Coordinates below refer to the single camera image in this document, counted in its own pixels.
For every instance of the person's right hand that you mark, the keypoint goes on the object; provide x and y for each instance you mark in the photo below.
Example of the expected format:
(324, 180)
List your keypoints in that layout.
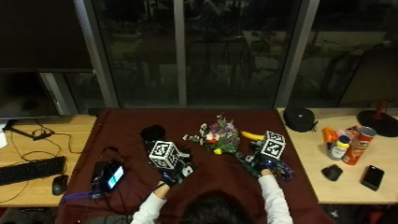
(261, 161)

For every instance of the white marker cube glove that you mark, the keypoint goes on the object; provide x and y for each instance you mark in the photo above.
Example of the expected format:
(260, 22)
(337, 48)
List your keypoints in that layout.
(164, 154)
(273, 144)

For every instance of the black lamp base red pole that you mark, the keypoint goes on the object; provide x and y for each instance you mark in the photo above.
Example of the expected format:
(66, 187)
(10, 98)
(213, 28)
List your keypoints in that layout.
(380, 119)

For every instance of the black device with lit screen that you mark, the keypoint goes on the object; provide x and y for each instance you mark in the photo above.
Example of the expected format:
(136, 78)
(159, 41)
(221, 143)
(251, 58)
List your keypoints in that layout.
(112, 175)

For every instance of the black vase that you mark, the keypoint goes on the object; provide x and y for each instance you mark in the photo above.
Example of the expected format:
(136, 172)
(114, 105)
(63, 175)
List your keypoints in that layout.
(152, 133)

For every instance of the dark red tablecloth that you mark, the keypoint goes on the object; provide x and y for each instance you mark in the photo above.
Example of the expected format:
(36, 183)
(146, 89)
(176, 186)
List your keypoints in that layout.
(216, 183)

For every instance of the blue glossy wrapper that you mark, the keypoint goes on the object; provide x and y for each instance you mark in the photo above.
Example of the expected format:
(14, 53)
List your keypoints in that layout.
(285, 172)

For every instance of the white marker cube right glove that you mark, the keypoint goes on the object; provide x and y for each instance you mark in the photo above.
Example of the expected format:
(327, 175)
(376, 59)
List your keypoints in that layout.
(273, 144)

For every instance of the black keyboard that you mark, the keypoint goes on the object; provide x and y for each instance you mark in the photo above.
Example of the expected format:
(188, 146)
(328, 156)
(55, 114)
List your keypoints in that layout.
(31, 170)

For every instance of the black monitor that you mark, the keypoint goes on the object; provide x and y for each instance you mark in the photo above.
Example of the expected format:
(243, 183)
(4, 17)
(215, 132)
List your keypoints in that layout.
(24, 93)

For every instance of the white marker cube left glove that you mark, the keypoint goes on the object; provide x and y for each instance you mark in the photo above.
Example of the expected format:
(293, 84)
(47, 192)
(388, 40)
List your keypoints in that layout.
(164, 154)

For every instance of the black smartphone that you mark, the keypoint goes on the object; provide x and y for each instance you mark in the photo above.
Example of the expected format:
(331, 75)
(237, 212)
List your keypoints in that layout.
(372, 177)

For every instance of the white paper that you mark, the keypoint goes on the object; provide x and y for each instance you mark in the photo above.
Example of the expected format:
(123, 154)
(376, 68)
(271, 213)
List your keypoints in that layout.
(2, 137)

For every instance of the black round case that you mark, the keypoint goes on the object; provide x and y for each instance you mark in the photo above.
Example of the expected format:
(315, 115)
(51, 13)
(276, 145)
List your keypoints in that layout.
(299, 119)

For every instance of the orange bottle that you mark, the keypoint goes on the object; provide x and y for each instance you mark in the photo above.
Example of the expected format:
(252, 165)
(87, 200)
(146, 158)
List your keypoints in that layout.
(329, 135)

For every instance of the yellow banana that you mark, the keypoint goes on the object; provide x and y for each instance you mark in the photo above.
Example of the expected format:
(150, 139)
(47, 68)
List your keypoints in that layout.
(252, 135)

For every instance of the black computer mouse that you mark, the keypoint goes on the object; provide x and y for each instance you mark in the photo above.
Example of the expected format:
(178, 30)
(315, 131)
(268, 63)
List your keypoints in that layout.
(60, 184)
(332, 172)

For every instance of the person's left hand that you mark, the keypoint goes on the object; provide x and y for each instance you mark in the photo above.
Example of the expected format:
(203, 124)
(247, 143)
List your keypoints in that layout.
(179, 174)

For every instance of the mixed flower bouquet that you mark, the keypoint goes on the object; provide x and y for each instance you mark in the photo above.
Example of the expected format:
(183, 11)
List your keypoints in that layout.
(220, 137)

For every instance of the red crisps can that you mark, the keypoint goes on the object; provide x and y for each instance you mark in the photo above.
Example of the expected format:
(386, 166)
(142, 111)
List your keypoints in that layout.
(359, 145)

